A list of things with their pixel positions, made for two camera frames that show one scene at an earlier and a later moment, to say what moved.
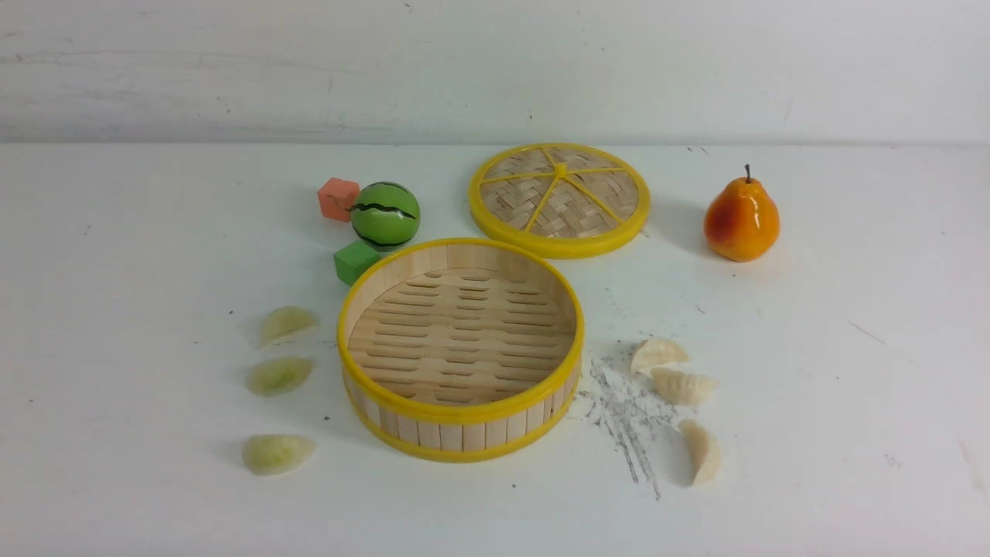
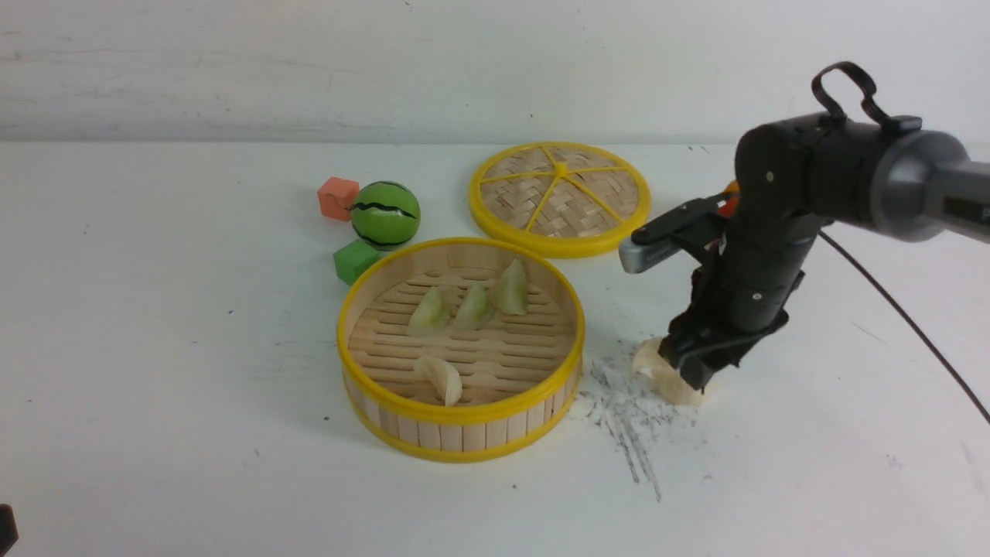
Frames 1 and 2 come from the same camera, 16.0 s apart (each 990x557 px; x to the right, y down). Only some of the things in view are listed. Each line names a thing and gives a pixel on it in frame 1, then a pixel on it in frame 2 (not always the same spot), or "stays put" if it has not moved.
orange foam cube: x=336 y=198 stays put
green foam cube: x=353 y=260 stays put
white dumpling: x=711 y=454 to x=445 y=377
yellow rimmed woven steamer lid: x=559 y=199 stays put
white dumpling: x=681 y=389 stays put
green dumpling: x=272 y=376 to x=474 y=313
